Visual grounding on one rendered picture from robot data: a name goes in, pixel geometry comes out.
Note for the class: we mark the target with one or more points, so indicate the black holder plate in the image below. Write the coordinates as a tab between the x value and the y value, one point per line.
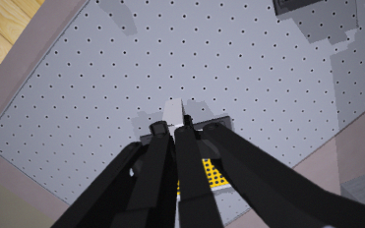
225	121
284	6

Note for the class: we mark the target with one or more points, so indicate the yellow pipette tip rack insert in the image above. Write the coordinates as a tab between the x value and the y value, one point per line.
214	176

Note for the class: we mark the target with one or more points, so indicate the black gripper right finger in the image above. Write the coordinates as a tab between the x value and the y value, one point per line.
281	197

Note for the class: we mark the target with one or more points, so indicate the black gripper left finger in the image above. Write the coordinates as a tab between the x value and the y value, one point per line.
153	201

